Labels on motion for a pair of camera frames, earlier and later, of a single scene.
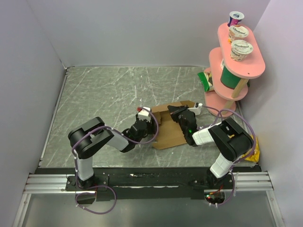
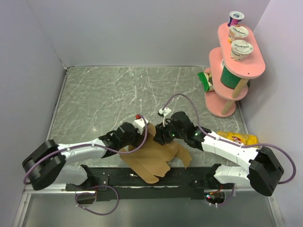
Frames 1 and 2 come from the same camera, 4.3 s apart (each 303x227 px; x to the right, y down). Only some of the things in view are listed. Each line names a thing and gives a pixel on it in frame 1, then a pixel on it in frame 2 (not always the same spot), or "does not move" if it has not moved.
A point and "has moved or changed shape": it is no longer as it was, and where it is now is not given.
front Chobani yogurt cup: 240,49 does not move
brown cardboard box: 170,133 has moved or changed shape
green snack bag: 206,79 does not move
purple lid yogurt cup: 235,17 does not move
